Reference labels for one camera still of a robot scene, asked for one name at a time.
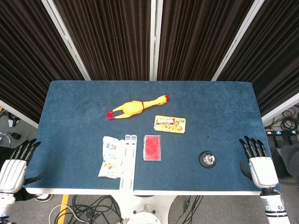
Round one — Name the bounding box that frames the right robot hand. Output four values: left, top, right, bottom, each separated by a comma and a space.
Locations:
239, 135, 279, 189

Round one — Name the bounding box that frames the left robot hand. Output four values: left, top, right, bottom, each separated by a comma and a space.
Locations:
0, 138, 46, 194

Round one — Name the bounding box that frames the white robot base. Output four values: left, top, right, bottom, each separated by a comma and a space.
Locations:
114, 195, 178, 224

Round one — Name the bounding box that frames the black and white sneaker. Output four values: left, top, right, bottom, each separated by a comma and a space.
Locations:
33, 194, 54, 202

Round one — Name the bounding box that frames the black power strip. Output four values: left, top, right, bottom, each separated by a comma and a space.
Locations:
265, 129, 299, 137

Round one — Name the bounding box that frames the white snack bag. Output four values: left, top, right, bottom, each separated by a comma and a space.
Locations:
97, 136, 126, 179

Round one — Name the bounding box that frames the yellow snack box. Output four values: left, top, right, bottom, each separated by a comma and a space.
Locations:
154, 115, 187, 134

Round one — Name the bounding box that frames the clear box of red items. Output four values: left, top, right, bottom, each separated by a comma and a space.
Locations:
142, 134, 162, 161

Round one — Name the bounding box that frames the blue table mat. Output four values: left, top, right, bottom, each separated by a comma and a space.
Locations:
24, 80, 280, 190

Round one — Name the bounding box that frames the yellow rubber chicken toy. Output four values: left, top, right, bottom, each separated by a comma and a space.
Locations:
107, 94, 170, 120

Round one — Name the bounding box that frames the dark pleated curtain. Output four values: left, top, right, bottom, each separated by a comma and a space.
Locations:
0, 0, 299, 124

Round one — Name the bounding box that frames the chrome stool frame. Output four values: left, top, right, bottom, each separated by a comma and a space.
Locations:
0, 132, 15, 148

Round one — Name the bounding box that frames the coiled black cable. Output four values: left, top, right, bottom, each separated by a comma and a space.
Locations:
279, 109, 299, 131

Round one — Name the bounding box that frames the black cable bundle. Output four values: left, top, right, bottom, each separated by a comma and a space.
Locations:
49, 195, 123, 224

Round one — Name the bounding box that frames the white slotted bracket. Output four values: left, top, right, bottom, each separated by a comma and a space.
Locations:
119, 134, 137, 191

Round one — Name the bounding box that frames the white partition frame post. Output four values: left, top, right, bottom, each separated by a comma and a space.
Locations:
149, 0, 164, 81
41, 0, 91, 81
210, 0, 266, 82

